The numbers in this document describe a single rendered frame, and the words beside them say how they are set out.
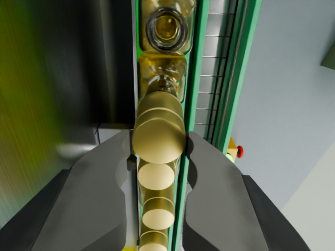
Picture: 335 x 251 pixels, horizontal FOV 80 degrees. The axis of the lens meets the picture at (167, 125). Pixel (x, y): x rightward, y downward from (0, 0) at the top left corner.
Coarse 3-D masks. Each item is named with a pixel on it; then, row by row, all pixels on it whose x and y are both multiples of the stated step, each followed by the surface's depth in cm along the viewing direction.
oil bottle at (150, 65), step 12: (144, 60) 21; (156, 60) 21; (168, 60) 21; (180, 60) 21; (144, 72) 21; (156, 72) 20; (168, 72) 20; (180, 72) 21; (144, 84) 21; (180, 84) 21; (144, 96) 22; (180, 96) 22
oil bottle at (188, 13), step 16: (144, 0) 18; (160, 0) 18; (176, 0) 18; (192, 0) 19; (144, 16) 18; (192, 16) 19; (144, 32) 19; (160, 32) 21; (192, 32) 20; (144, 48) 20
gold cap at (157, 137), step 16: (160, 96) 14; (144, 112) 13; (160, 112) 12; (176, 112) 13; (144, 128) 12; (160, 128) 12; (176, 128) 12; (144, 144) 12; (160, 144) 12; (176, 144) 12; (160, 160) 13
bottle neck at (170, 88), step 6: (156, 78) 20; (162, 78) 19; (168, 78) 20; (150, 84) 19; (156, 84) 18; (162, 84) 18; (168, 84) 18; (174, 84) 21; (150, 90) 17; (156, 90) 17; (162, 90) 16; (168, 90) 17; (174, 90) 19
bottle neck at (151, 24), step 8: (160, 8) 13; (168, 8) 13; (152, 16) 14; (160, 16) 14; (176, 16) 14; (152, 24) 14; (176, 24) 18; (184, 24) 14; (152, 32) 14; (176, 32) 17; (184, 32) 14; (152, 40) 14; (160, 40) 16; (168, 40) 17; (176, 40) 15; (184, 40) 14; (160, 48) 14; (168, 48) 14; (176, 48) 14
